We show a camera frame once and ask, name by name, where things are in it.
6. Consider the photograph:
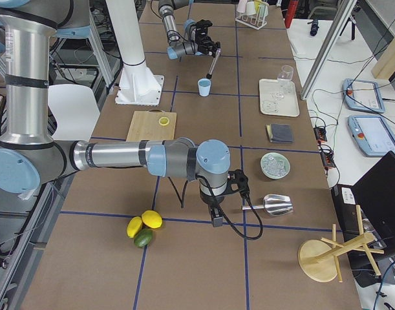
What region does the white chair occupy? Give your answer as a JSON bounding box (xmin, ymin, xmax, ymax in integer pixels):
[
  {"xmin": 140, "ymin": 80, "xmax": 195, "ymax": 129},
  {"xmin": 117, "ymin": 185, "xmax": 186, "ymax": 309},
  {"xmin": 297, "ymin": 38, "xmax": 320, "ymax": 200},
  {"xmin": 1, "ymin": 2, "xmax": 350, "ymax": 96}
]
[{"xmin": 48, "ymin": 84, "xmax": 100, "ymax": 141}]

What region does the clear wine glass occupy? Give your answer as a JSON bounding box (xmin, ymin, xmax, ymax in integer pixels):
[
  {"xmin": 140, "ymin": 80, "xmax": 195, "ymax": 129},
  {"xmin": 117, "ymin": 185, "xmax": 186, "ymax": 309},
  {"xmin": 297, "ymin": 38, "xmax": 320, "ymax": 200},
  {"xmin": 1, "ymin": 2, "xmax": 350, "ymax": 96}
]
[{"xmin": 274, "ymin": 65, "xmax": 294, "ymax": 99}]

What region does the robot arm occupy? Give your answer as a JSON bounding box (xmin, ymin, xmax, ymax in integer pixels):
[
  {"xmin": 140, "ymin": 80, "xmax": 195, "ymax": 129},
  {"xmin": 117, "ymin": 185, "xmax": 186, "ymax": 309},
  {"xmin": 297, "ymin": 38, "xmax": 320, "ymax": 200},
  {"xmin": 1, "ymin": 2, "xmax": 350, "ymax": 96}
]
[
  {"xmin": 0, "ymin": 1, "xmax": 231, "ymax": 227},
  {"xmin": 158, "ymin": 0, "xmax": 221, "ymax": 62}
]

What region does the black monitor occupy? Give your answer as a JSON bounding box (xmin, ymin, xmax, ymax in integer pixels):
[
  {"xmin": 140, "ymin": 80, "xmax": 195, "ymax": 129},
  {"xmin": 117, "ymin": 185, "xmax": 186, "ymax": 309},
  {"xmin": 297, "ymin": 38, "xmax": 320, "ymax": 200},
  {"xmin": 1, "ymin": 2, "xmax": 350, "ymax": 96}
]
[{"xmin": 342, "ymin": 150, "xmax": 395, "ymax": 259}]

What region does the metal ice scoop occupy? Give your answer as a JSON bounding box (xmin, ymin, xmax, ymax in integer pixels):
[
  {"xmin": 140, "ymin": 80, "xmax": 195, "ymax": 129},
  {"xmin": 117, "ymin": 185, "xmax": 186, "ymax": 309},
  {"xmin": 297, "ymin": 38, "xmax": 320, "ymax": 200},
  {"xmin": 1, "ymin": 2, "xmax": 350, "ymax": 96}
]
[{"xmin": 253, "ymin": 194, "xmax": 294, "ymax": 216}]

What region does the white cup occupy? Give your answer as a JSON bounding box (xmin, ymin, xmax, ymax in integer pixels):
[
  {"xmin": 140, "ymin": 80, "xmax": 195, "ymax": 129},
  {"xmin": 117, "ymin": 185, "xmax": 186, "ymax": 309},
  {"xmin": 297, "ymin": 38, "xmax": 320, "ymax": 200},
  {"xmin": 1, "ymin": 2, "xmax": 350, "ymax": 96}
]
[{"xmin": 236, "ymin": 0, "xmax": 248, "ymax": 14}]

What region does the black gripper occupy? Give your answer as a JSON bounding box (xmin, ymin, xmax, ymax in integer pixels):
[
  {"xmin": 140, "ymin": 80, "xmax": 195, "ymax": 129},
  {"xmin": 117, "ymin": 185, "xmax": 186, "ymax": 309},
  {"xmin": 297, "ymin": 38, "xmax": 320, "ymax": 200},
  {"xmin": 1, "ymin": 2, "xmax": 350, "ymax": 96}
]
[
  {"xmin": 195, "ymin": 35, "xmax": 221, "ymax": 58},
  {"xmin": 200, "ymin": 191, "xmax": 224, "ymax": 227}
]

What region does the wooden cutting board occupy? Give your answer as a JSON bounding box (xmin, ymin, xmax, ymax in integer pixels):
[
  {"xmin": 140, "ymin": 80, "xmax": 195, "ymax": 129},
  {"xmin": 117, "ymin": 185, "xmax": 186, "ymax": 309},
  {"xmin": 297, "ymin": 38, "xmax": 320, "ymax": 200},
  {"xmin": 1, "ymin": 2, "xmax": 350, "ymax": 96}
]
[{"xmin": 126, "ymin": 111, "xmax": 177, "ymax": 142}]

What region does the wooden mug tree stand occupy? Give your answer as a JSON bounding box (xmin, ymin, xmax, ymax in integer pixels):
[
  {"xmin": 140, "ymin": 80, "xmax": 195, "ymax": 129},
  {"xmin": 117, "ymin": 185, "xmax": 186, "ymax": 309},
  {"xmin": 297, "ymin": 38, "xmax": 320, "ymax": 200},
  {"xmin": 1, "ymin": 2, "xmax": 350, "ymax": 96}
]
[{"xmin": 297, "ymin": 205, "xmax": 384, "ymax": 282}]

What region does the upper blue teach pendant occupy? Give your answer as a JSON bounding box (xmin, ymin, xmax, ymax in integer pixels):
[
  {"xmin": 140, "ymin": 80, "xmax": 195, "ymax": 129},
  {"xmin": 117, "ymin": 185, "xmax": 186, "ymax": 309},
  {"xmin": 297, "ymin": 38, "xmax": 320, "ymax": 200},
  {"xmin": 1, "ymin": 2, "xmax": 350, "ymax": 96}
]
[{"xmin": 343, "ymin": 78, "xmax": 385, "ymax": 113}]

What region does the black folded umbrella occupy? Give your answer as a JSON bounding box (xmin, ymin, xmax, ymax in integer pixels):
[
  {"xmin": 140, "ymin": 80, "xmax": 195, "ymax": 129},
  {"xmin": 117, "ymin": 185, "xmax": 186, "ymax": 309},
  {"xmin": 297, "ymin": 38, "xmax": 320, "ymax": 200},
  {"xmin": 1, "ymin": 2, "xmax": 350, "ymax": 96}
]
[{"xmin": 310, "ymin": 19, "xmax": 319, "ymax": 37}]

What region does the aluminium frame post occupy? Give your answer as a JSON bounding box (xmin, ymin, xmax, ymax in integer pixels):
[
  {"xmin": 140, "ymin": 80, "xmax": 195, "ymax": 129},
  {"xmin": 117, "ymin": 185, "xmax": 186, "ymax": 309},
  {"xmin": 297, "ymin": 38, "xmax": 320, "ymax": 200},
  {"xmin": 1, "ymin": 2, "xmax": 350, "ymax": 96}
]
[{"xmin": 300, "ymin": 0, "xmax": 357, "ymax": 100}]

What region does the light blue cup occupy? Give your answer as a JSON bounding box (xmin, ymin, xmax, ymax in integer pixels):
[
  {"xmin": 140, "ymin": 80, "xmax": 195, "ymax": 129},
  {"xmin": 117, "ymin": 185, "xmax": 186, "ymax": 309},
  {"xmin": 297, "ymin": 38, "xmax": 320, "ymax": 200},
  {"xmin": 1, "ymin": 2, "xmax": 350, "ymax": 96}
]
[{"xmin": 198, "ymin": 78, "xmax": 211, "ymax": 97}]

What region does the lower blue teach pendant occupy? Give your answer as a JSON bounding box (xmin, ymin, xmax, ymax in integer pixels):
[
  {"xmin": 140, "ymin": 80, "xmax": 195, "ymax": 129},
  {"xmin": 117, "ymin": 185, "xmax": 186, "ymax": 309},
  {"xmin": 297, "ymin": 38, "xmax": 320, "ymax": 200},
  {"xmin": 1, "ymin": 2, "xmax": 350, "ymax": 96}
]
[{"xmin": 347, "ymin": 116, "xmax": 395, "ymax": 158}]

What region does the red cylinder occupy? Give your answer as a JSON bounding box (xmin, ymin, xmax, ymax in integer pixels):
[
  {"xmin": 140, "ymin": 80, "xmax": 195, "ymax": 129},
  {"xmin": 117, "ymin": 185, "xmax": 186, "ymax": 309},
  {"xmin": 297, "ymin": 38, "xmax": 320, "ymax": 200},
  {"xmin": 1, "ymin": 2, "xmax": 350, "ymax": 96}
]
[{"xmin": 284, "ymin": 0, "xmax": 299, "ymax": 29}]

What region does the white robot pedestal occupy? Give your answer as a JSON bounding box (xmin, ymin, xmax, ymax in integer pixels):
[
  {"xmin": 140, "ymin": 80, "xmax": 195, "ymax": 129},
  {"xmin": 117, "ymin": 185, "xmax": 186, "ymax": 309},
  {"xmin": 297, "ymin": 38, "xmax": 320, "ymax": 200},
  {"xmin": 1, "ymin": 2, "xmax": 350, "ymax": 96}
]
[{"xmin": 106, "ymin": 0, "xmax": 164, "ymax": 107}]

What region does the yellow lemon half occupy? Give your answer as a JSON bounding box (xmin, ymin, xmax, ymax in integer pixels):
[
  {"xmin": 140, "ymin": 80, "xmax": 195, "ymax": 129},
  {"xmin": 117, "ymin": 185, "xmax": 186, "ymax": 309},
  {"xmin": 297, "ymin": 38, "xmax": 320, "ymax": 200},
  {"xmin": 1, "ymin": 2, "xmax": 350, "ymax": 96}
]
[{"xmin": 158, "ymin": 116, "xmax": 170, "ymax": 127}]

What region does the white cup rack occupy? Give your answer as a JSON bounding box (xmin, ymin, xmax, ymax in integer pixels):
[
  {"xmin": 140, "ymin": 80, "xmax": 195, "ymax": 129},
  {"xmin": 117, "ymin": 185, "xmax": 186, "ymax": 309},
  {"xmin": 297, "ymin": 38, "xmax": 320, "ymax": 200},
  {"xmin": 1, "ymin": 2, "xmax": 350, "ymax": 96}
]
[{"xmin": 235, "ymin": 11, "xmax": 267, "ymax": 30}]

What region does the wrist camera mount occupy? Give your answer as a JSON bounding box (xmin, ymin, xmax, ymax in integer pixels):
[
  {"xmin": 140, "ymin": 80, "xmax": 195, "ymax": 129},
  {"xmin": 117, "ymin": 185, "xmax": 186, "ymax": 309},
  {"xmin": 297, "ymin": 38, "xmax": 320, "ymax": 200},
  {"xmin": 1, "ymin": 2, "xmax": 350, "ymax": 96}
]
[
  {"xmin": 223, "ymin": 169, "xmax": 250, "ymax": 199},
  {"xmin": 195, "ymin": 19, "xmax": 213, "ymax": 37}
]

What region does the cream serving tray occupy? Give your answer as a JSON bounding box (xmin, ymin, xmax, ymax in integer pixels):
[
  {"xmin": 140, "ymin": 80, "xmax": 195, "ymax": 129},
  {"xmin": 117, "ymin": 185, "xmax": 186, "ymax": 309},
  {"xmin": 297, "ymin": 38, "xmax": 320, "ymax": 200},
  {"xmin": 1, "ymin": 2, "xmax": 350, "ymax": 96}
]
[{"xmin": 259, "ymin": 79, "xmax": 300, "ymax": 118}]

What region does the green cup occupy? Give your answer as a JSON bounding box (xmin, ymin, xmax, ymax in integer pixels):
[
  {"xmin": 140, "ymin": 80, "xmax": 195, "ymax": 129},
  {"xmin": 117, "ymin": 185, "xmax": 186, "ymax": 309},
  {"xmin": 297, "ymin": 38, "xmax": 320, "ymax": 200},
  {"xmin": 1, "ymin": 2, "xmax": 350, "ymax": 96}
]
[{"xmin": 258, "ymin": 1, "xmax": 269, "ymax": 20}]

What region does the blue teach pendant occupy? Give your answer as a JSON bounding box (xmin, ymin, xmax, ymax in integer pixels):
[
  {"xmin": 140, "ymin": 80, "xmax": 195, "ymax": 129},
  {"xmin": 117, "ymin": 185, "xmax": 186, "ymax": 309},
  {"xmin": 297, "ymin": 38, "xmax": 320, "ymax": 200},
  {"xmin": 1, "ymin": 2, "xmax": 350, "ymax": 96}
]
[
  {"xmin": 343, "ymin": 78, "xmax": 385, "ymax": 113},
  {"xmin": 347, "ymin": 116, "xmax": 395, "ymax": 158}
]

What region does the grey folded cloth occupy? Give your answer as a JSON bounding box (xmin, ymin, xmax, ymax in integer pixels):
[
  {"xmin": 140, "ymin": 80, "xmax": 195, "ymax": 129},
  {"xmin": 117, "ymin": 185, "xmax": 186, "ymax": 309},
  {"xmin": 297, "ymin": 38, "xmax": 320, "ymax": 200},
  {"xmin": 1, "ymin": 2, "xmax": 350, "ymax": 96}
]
[{"xmin": 266, "ymin": 123, "xmax": 294, "ymax": 143}]

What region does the metal muddler stick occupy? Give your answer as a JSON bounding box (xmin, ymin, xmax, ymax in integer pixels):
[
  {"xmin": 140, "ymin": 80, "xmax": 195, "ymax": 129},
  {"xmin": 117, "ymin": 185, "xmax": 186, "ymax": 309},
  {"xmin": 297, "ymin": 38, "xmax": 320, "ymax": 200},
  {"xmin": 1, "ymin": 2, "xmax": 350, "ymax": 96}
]
[{"xmin": 206, "ymin": 48, "xmax": 221, "ymax": 79}]

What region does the green bowl with ice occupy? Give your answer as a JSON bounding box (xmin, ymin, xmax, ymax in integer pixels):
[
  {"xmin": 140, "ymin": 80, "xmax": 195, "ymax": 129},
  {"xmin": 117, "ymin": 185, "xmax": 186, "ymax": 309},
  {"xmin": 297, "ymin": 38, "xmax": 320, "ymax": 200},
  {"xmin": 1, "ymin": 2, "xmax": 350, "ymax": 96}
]
[{"xmin": 260, "ymin": 152, "xmax": 290, "ymax": 180}]

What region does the yellow cup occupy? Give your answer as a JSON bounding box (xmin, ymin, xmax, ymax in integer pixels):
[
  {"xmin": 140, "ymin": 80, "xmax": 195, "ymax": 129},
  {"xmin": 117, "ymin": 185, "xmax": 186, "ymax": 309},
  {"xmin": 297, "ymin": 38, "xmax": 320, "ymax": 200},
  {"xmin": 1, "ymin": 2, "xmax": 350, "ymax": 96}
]
[{"xmin": 254, "ymin": 0, "xmax": 262, "ymax": 13}]

